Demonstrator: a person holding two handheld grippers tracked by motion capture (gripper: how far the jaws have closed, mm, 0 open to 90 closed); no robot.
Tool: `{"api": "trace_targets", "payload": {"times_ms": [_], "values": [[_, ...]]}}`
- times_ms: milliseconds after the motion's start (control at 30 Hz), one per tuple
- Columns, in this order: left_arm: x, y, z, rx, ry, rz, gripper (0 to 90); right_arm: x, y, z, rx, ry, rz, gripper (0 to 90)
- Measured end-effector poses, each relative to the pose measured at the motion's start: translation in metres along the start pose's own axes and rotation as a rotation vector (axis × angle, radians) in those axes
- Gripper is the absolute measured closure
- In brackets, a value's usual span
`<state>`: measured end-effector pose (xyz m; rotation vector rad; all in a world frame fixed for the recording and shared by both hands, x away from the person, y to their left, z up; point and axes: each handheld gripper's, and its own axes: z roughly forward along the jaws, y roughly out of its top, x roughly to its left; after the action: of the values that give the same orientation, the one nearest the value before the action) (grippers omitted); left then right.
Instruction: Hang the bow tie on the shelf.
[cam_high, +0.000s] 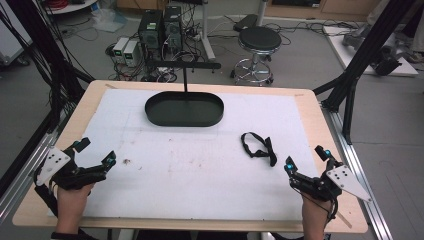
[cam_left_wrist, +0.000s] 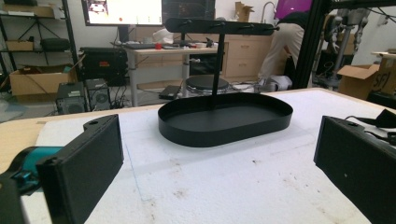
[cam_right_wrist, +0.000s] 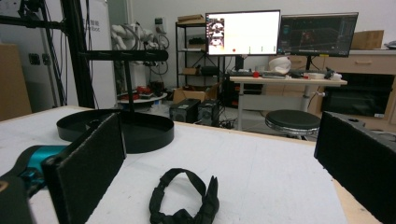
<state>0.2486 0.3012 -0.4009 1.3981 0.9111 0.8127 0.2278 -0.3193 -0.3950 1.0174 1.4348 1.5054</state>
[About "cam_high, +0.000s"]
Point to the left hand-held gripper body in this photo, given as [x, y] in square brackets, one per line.
[53, 163]

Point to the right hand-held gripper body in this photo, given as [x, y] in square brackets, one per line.
[343, 180]

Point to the black oval tray hanger stand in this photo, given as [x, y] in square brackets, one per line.
[183, 111]

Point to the person's right hand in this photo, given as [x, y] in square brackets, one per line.
[315, 216]

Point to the person's left hand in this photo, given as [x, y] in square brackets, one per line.
[71, 206]

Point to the white table mat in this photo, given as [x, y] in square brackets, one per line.
[186, 180]

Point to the white floor platform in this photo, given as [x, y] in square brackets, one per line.
[343, 55]

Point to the white power supply unit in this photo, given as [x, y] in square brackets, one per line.
[131, 53]
[119, 48]

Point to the black device on platform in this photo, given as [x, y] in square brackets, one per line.
[386, 63]

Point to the clear plastic bag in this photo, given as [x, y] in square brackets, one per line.
[108, 19]

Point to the black round stool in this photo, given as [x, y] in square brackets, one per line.
[260, 39]

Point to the black computer tower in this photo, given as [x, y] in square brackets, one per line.
[150, 30]
[173, 28]

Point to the white round table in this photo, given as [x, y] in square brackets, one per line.
[71, 6]

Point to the black flat pad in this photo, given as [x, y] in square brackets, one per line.
[245, 22]

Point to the white desk leg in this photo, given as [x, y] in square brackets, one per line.
[206, 33]

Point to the aluminium rail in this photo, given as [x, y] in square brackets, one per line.
[358, 170]
[23, 180]

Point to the black metal frame strut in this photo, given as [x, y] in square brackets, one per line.
[43, 50]
[366, 50]

